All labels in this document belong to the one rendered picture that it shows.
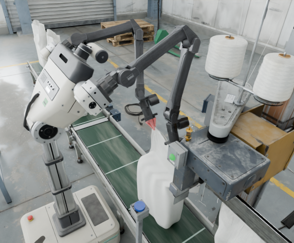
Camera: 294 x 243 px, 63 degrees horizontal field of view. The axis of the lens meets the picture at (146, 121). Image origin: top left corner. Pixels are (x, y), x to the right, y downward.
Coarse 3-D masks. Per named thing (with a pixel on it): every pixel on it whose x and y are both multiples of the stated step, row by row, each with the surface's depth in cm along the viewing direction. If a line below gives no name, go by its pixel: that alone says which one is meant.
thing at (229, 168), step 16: (208, 128) 109; (192, 144) 101; (208, 144) 101; (224, 144) 101; (240, 144) 101; (192, 160) 99; (208, 160) 93; (224, 160) 93; (240, 160) 93; (256, 160) 93; (176, 176) 113; (192, 176) 112; (208, 176) 93; (224, 176) 86; (240, 176) 86; (256, 176) 93; (224, 192) 88; (240, 192) 92
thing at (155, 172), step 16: (160, 144) 152; (144, 160) 164; (160, 160) 157; (144, 176) 164; (160, 176) 152; (144, 192) 171; (160, 192) 153; (192, 192) 137; (160, 208) 160; (176, 208) 157; (160, 224) 168
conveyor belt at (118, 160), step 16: (96, 128) 266; (112, 128) 267; (96, 144) 244; (112, 144) 245; (128, 144) 245; (96, 160) 225; (112, 160) 226; (128, 160) 226; (112, 176) 209; (128, 176) 210; (128, 192) 196; (128, 208) 184; (144, 224) 173; (176, 224) 174; (192, 224) 174; (160, 240) 164; (176, 240) 164; (192, 240) 165; (208, 240) 165
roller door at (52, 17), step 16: (0, 0) 633; (32, 0) 675; (48, 0) 698; (64, 0) 720; (80, 0) 745; (96, 0) 770; (112, 0) 799; (16, 16) 674; (32, 16) 695; (48, 16) 718; (64, 16) 741; (80, 16) 768; (96, 16) 795; (112, 16) 826
